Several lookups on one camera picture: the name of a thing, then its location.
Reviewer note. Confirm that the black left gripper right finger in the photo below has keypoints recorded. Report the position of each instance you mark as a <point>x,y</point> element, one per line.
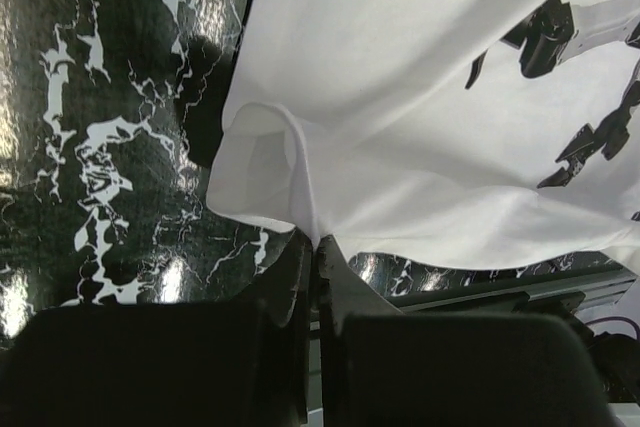
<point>383,367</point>

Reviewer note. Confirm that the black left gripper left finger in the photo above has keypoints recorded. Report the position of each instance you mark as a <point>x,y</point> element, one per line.
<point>239,362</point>

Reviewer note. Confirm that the white printed t-shirt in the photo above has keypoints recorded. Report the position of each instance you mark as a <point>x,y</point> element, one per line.
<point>471,134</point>

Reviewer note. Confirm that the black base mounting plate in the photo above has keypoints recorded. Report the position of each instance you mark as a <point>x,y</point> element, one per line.
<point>597,285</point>

